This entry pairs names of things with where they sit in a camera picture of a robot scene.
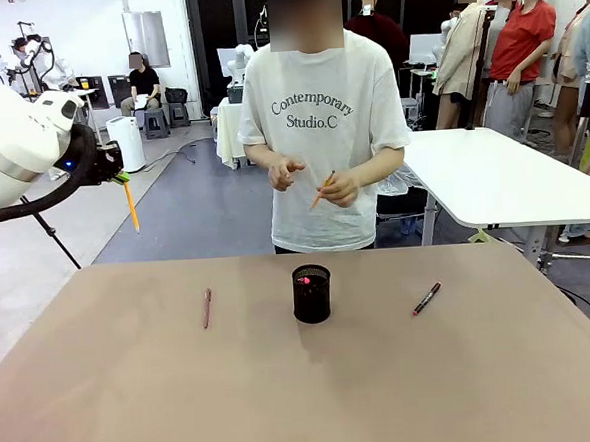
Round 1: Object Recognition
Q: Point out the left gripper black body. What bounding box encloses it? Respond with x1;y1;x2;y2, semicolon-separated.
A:
91;140;126;187

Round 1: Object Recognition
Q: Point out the yellow pencil with eraser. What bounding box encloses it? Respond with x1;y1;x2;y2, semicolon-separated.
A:
121;179;141;235
306;169;339;211

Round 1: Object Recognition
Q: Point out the pink pen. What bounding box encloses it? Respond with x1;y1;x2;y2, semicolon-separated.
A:
200;287;215;331

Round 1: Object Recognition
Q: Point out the black marker with pink cap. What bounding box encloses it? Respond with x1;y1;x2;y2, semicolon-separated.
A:
297;273;325;295

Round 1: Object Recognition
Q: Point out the person's left forearm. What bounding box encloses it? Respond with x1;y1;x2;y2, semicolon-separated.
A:
348;145;408;189

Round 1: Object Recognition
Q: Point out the person's right forearm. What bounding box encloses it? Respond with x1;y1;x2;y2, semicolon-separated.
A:
243;140;283;178

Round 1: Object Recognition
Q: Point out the black mesh pen holder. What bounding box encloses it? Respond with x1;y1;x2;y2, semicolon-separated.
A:
290;263;334;326

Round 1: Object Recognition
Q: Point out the person's right hand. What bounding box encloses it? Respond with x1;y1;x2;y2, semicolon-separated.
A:
267;154;307;194

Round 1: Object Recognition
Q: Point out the person's left hand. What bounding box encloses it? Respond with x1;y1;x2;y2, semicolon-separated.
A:
319;171;362;211

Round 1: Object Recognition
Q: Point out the white air purifier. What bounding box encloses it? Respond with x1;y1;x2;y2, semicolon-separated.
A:
105;114;148;175

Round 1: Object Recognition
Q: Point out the grey plastic stool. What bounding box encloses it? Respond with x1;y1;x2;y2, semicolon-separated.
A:
142;107;173;141
167;101;192;130

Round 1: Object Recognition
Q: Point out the black tripod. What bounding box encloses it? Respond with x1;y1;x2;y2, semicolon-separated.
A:
19;191;83;274

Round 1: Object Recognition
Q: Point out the seated person in black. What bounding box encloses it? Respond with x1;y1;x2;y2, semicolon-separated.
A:
116;49;163;117

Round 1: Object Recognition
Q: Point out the white cloth covered table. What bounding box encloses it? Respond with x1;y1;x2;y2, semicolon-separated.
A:
210;95;249;172

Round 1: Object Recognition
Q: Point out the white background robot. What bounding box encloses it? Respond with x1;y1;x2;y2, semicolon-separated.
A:
10;31;76;97

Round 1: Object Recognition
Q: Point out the person in white t-shirt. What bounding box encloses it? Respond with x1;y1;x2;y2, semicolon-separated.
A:
228;0;418;258

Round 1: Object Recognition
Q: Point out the mannequin in dark red top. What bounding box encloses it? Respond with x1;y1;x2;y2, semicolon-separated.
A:
344;0;412;73

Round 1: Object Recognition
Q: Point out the black marker with red caps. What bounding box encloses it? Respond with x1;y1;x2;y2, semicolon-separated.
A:
409;281;445;318

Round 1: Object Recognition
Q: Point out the green printed bag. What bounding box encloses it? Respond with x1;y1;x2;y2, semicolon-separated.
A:
468;226;503;245

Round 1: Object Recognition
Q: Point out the mannequin in beige jacket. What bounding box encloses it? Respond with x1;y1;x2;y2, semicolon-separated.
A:
427;0;502;131

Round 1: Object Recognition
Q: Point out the white folding table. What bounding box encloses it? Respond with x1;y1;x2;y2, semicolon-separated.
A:
400;119;590;280

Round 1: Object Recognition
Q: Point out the mannequin with hat and denim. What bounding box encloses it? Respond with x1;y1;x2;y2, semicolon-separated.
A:
544;0;590;189

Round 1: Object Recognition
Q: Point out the black corrugated cable hose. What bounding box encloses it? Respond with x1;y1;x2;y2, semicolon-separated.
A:
0;121;104;226

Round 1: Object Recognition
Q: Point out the black floor cable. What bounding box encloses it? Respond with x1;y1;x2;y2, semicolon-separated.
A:
570;282;590;318

